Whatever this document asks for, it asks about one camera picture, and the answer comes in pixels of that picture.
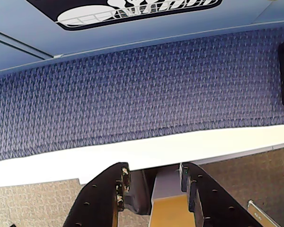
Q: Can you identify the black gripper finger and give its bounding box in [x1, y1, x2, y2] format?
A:
[180, 162, 273, 227]
[62, 162, 132, 227]

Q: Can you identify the tan box with grey side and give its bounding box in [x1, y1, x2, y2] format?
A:
[148, 169, 190, 227]

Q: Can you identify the blue toy kitchen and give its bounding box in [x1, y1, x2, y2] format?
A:
[0, 0, 284, 77]

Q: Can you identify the silver metal bracket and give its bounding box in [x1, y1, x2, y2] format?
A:
[247, 199, 284, 227]

